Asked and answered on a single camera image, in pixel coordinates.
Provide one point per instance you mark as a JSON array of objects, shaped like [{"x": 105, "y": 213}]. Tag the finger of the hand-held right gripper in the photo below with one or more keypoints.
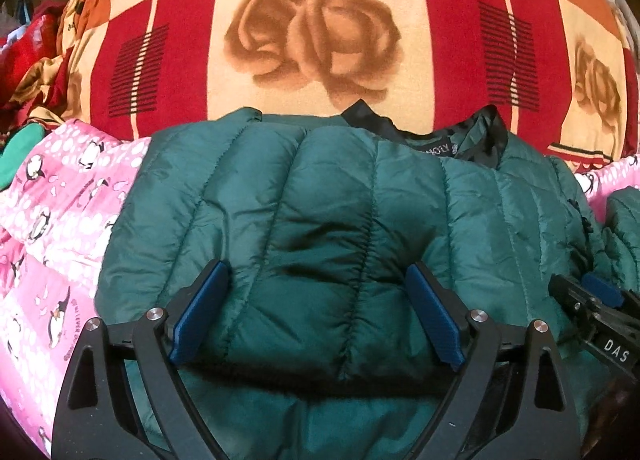
[{"x": 602, "y": 290}]

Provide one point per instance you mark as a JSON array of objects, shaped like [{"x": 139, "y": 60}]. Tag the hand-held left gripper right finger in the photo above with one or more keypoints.
[{"x": 435, "y": 312}]

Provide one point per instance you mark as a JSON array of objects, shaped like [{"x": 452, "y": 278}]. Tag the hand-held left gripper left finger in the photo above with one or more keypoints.
[{"x": 197, "y": 310}]

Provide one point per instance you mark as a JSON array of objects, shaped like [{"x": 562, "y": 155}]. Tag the green puffer jacket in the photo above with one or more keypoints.
[{"x": 320, "y": 220}]

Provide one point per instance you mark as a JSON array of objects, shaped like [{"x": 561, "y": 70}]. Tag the pink penguin printed blanket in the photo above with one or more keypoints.
[{"x": 55, "y": 240}]

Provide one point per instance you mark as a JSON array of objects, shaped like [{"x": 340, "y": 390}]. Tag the green garment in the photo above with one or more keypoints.
[{"x": 17, "y": 155}]

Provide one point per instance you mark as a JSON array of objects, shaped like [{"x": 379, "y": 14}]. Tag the rose printed checkered blanket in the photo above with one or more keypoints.
[{"x": 320, "y": 40}]

